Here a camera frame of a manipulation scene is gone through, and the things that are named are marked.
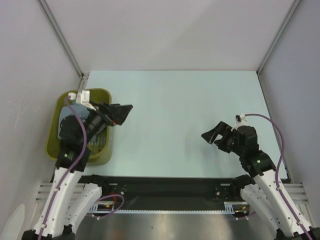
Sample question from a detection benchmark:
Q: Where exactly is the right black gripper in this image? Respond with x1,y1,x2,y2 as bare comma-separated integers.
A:
200,121,244,156

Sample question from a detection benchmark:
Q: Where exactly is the aluminium frame rail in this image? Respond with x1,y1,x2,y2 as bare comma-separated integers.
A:
35,183,308,204

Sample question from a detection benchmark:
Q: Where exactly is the right aluminium corner post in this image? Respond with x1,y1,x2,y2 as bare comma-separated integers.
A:
256,0,303,77

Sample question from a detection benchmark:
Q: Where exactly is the olive green plastic basket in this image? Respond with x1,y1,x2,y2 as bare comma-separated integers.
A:
45,88,113,166

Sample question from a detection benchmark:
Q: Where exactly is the blue-grey t shirt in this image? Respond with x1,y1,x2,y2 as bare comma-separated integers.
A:
57,101,106,142

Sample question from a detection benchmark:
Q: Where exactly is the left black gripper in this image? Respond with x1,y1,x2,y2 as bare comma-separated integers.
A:
79,99,133,145

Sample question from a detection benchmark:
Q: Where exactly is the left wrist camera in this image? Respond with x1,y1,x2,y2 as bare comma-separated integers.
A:
75,89,97,111

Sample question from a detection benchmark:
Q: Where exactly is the left aluminium corner post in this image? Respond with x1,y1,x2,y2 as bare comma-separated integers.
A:
36,0,83,79

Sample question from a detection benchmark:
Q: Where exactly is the aluminium corner post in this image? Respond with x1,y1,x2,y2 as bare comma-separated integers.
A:
36,0,83,79
256,0,303,77

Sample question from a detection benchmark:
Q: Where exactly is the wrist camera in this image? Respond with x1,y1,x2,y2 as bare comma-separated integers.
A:
234,113,248,130
75,89,97,111

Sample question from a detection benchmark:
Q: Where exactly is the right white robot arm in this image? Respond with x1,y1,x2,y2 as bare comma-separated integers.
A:
201,121,320,240

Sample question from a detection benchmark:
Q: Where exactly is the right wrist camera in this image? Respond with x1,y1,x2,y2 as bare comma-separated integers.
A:
234,113,248,130

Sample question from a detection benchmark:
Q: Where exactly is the white cable duct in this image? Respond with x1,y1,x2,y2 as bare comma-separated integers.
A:
87,201,251,215

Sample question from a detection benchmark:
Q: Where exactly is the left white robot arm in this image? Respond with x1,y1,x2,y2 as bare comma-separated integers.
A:
22,99,133,240

